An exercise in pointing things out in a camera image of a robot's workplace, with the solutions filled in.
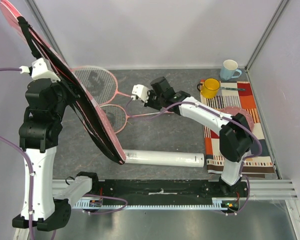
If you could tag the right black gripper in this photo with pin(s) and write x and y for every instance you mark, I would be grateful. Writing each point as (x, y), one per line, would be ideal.
(150, 99)

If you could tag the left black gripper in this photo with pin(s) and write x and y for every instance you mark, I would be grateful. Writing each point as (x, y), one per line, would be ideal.
(73, 95)

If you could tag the pink racket bag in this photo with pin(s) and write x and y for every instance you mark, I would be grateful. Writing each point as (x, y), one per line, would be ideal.
(95, 122)

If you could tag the pink badminton racket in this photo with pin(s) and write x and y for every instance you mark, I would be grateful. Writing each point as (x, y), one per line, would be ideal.
(118, 116)
(102, 84)

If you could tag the white shuttlecock tube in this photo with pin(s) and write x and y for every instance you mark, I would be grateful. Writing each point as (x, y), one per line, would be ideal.
(165, 158)

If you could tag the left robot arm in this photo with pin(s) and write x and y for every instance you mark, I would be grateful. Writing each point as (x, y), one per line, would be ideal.
(38, 141)

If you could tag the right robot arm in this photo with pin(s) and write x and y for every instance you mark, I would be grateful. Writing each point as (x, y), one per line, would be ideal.
(236, 140)

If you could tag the yellow mug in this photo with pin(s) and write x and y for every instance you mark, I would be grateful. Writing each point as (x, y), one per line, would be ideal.
(209, 88)

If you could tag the pink dotted plate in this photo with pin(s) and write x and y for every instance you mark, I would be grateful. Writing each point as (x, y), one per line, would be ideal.
(234, 110)

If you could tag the light blue mug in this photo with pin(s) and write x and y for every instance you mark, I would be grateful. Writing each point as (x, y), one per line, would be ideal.
(230, 70)

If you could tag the orange patchwork cloth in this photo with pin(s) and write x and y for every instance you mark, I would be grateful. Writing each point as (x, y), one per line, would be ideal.
(258, 166)

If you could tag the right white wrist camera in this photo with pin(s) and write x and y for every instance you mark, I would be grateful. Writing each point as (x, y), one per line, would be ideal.
(140, 92)

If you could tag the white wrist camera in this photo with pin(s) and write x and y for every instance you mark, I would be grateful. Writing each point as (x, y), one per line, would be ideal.
(40, 69)
(140, 92)

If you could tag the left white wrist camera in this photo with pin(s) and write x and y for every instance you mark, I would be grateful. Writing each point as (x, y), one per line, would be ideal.
(40, 69)

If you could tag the white cable duct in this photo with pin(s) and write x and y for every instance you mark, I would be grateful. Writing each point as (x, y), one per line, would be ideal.
(92, 204)

